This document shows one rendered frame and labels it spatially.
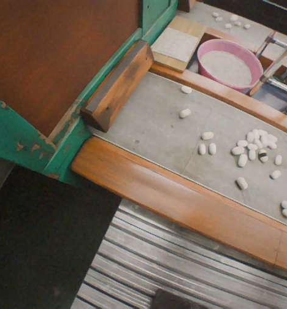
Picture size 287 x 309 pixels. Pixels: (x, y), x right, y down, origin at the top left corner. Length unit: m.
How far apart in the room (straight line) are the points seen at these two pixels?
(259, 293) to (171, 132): 0.55
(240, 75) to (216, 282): 0.72
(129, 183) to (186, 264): 0.29
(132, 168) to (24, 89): 0.28
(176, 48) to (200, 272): 0.74
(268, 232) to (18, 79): 0.61
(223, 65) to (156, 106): 0.36
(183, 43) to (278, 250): 0.72
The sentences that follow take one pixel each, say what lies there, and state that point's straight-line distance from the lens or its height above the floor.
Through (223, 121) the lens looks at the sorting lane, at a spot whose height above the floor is 0.74.
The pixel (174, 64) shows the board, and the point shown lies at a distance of 0.60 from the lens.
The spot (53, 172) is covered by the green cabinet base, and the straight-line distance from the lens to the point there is 0.42.
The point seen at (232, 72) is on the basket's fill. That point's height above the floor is 0.73.
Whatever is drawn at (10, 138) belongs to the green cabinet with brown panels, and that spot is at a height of 0.96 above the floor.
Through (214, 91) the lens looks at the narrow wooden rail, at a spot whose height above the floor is 0.76.
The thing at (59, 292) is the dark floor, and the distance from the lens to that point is 1.40.
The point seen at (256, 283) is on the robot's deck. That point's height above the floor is 0.65.
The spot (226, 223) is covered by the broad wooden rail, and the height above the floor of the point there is 0.76.
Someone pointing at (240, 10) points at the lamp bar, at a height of 1.05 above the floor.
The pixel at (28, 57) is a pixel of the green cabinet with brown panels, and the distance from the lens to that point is 0.29.
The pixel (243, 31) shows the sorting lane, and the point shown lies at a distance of 1.03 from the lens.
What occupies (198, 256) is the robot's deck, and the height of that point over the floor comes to 0.67.
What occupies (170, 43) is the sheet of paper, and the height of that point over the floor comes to 0.78.
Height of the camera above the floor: 1.16
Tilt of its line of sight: 71 degrees down
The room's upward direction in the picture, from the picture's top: 4 degrees clockwise
